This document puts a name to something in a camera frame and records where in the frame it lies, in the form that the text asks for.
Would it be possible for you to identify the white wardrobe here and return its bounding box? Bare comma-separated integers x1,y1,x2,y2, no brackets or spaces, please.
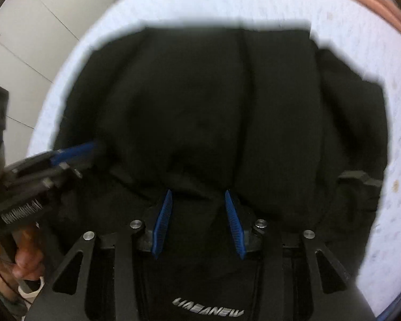
0,0,139,141

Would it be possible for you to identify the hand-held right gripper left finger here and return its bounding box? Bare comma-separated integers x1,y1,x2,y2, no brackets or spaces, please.
32,189,174,321

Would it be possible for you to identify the person's left hand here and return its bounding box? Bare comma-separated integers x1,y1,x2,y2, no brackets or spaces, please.
0,224,47,308

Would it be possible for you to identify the bed with white dotted sheet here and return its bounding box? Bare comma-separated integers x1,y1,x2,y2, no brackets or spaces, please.
27,0,401,320

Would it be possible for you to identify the black hooded jacket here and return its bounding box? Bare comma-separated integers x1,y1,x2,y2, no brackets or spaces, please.
52,20,388,321

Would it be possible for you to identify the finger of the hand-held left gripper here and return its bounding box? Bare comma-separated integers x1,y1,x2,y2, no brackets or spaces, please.
7,142,99,176
44,163,85,192

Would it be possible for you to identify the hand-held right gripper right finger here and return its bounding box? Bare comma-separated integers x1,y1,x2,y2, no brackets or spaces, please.
224,190,378,321

